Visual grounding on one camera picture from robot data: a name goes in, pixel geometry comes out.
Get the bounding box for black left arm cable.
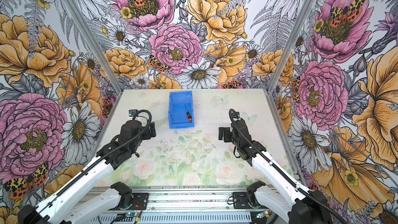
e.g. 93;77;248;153
37;109;153;215

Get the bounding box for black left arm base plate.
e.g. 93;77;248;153
123;193;149;211

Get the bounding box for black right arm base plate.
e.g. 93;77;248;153
232;192;266;209

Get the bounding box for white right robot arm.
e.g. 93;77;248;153
218;120;332;224

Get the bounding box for blue plastic bin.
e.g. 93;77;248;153
168;91;194;129

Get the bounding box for aluminium frame post right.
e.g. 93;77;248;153
266;0;316;94

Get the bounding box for aluminium frame post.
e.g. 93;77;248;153
62;0;123;96
266;0;316;94

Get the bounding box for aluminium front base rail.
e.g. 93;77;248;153
131;186;249;214

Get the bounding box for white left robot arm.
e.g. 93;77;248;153
17;110;156;224

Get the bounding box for white slotted cable duct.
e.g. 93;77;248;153
88;211;252;224

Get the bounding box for black corrugated right cable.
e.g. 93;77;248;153
228;108;349;224

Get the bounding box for aluminium frame post left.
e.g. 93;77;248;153
62;0;123;96

